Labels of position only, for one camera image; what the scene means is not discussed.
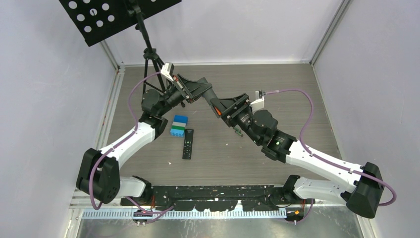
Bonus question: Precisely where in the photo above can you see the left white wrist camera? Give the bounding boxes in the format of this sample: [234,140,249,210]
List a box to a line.
[160,62,174,82]

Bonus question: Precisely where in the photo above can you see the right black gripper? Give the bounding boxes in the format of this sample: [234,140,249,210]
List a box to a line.
[210,93,263,145]

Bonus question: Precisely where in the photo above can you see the black remote control back up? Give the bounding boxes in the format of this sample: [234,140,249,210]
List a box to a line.
[203,89,218,113]

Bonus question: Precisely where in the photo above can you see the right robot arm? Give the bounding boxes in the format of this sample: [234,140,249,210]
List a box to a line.
[205,93,384,219]

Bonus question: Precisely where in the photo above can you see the aluminium frame rail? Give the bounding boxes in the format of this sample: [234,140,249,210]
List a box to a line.
[69,190,348,224]

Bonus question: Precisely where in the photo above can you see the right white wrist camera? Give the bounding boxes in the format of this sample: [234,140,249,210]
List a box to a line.
[250,90,266,112]

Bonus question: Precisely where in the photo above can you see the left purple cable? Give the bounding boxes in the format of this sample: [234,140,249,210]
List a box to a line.
[89,71,178,226]

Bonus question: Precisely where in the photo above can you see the black remote with buttons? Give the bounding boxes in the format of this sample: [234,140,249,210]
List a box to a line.
[182,129,194,160]

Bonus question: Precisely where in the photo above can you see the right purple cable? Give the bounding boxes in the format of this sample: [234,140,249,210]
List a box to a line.
[264,88,397,227]

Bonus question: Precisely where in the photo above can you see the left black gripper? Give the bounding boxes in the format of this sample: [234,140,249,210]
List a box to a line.
[157,74,211,117]

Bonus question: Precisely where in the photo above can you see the purple cable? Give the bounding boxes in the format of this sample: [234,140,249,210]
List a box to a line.
[264,88,397,227]
[89,71,178,226]

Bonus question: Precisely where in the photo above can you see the blue green white block stack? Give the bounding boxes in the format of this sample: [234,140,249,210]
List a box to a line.
[170,115,188,137]

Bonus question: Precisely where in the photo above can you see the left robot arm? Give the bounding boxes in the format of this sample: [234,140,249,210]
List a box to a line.
[76,74,212,210]

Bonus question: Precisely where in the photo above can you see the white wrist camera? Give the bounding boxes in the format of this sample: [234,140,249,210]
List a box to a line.
[250,90,266,112]
[160,62,174,82]

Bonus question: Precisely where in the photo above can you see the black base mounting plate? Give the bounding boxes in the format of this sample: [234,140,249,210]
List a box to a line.
[131,185,302,212]

